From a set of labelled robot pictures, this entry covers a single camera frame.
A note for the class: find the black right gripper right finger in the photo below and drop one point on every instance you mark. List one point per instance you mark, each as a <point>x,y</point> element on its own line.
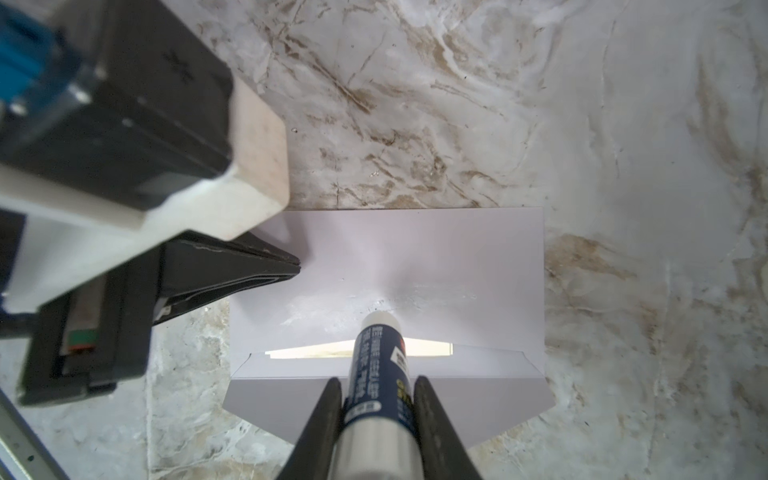
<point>443,455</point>

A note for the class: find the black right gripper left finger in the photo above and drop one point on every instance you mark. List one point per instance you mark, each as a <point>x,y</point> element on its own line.
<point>312,455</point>

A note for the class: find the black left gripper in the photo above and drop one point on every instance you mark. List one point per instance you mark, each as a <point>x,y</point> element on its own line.
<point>86,341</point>

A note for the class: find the blue glue stick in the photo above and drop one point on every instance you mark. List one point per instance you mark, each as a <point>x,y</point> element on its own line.
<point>378,438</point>

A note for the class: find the lavender envelope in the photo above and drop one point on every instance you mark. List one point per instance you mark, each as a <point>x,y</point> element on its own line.
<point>471,278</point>

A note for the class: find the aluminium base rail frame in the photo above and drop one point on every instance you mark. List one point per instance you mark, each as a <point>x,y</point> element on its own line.
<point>23,455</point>

